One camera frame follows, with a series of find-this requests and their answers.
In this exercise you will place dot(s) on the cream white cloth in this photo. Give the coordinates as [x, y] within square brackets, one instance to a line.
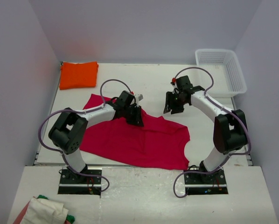
[44, 211]

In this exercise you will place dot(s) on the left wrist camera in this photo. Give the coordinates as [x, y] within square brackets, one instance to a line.
[138, 98]

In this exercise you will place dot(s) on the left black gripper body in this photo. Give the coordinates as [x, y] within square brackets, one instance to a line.
[130, 115]

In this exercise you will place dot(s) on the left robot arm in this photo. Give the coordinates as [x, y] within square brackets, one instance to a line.
[68, 131]

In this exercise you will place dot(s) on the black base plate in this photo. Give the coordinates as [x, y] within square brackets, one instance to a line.
[198, 184]
[73, 184]

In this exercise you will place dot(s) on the folded orange t shirt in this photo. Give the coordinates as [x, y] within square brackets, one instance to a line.
[78, 75]

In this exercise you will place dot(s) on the magenta t shirt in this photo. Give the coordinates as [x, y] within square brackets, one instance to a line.
[160, 143]

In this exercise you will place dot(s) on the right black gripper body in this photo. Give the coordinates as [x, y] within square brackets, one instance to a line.
[177, 104]

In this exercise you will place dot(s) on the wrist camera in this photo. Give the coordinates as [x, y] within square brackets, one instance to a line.
[138, 98]
[174, 83]

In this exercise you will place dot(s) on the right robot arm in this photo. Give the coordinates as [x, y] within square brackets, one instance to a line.
[230, 129]

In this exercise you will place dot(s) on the white plastic basket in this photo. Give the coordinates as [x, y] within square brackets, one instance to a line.
[225, 69]

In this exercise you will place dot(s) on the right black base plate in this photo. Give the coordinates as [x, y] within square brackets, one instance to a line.
[198, 184]

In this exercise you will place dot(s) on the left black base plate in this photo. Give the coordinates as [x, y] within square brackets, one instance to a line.
[73, 184]

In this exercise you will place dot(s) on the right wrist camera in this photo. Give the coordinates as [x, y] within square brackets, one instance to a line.
[174, 83]

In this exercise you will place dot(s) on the pink cloth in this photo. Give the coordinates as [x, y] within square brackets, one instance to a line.
[21, 215]

